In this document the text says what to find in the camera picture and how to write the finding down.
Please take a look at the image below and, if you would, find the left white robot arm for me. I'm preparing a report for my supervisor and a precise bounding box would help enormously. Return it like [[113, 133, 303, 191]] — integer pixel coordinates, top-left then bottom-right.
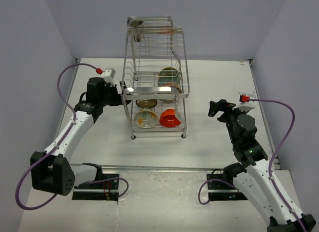
[[30, 76, 122, 196]]

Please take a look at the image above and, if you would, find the aluminium table rail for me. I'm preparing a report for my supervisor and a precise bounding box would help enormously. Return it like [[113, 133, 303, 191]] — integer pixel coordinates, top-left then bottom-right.
[[67, 163, 281, 172]]

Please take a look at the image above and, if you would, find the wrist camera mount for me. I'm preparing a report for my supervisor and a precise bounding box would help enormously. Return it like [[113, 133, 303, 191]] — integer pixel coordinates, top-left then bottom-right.
[[232, 93, 256, 112], [95, 68, 116, 87]]

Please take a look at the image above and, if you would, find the mint green floral bowl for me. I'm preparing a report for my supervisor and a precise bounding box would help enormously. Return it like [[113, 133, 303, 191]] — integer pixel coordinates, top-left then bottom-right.
[[158, 74, 180, 86]]

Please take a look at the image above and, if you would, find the brown ribbed bowl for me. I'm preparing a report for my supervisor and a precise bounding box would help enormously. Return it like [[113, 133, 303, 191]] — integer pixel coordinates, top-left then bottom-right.
[[136, 99, 158, 109]]

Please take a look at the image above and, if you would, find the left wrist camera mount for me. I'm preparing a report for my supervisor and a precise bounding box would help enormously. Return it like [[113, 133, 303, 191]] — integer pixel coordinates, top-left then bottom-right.
[[95, 68, 116, 87]]

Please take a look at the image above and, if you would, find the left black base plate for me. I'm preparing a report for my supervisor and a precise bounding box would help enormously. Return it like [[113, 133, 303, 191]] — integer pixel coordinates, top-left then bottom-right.
[[72, 173, 119, 202]]

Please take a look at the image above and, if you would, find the steel cutlery holder cup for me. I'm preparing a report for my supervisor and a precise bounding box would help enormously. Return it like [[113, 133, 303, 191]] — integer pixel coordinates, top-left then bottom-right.
[[127, 17, 143, 42]]

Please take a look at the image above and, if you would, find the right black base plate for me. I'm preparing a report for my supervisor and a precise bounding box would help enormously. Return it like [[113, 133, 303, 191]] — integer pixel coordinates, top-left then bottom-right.
[[206, 169, 247, 201]]

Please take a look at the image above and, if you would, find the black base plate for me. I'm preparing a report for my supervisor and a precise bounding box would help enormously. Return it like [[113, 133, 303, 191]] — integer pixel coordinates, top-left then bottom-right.
[[206, 169, 247, 201], [72, 173, 119, 202]]

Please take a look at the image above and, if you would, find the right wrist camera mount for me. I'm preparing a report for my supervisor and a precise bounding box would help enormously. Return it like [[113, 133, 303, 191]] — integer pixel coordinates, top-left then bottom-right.
[[232, 93, 256, 112]]

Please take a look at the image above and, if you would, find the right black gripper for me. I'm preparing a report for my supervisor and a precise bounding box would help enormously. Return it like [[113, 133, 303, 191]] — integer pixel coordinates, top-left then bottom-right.
[[208, 99, 248, 145]]

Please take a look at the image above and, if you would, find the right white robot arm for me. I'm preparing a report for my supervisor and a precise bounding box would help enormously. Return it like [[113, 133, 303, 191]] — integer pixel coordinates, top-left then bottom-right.
[[208, 95, 316, 232]]

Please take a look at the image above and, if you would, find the steel wire dish rack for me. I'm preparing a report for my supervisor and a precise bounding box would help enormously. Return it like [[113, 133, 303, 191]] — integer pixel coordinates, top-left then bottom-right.
[[121, 16, 190, 140]]

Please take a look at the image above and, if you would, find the white bowl orange star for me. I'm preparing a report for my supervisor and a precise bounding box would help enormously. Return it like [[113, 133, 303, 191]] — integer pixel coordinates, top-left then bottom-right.
[[134, 110, 159, 129]]

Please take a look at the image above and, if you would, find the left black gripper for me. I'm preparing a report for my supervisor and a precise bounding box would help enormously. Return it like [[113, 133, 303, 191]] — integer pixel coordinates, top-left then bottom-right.
[[99, 81, 133, 107]]

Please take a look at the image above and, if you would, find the yellow blue patterned bowl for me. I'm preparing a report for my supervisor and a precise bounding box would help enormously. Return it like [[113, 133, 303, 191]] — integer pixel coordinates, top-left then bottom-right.
[[159, 67, 180, 78]]

